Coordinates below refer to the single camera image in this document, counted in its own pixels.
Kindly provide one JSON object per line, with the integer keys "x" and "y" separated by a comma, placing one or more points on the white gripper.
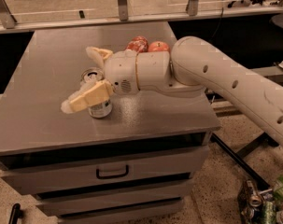
{"x": 120, "y": 70}

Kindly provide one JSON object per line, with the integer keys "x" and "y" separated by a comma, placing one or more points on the silver 7up can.
{"x": 96, "y": 92}

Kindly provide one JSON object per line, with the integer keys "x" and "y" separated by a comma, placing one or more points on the pile of cans and trash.
{"x": 261, "y": 206}

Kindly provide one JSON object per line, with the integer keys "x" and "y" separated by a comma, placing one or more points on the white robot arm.
{"x": 192, "y": 66}

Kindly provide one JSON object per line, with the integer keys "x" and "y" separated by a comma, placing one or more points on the black drawer handle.
{"x": 102, "y": 174}

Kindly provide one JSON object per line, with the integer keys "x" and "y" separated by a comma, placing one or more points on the red soda can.
{"x": 138, "y": 44}

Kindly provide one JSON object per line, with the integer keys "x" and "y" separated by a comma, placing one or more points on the red apple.
{"x": 158, "y": 46}

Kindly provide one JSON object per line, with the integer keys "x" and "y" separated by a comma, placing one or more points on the grey drawer cabinet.
{"x": 53, "y": 156}

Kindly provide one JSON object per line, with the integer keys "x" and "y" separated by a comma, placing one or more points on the black metal stand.
{"x": 239, "y": 156}

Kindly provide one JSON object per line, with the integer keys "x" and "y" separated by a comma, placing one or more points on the black object on floor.
{"x": 16, "y": 214}

